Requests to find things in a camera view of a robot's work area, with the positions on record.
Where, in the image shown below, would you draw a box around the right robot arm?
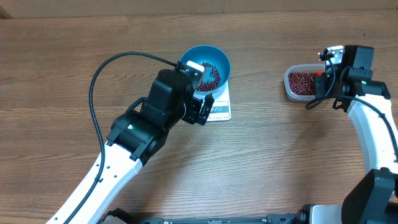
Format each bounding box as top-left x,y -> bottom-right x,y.
293,45 -> 397,224

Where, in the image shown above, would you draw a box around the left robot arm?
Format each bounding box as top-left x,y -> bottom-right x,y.
49,61 -> 214,223

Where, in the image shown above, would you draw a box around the white digital kitchen scale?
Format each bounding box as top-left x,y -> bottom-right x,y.
207,82 -> 231,122

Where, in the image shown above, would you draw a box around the red beans in bowl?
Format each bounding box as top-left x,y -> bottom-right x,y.
197,62 -> 221,91

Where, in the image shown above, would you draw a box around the blue bowl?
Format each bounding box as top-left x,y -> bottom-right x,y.
180,45 -> 231,95

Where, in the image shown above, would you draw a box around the clear plastic container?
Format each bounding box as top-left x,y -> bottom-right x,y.
284,64 -> 325,102

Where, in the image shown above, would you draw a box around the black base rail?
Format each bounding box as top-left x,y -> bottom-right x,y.
102,213 -> 299,224

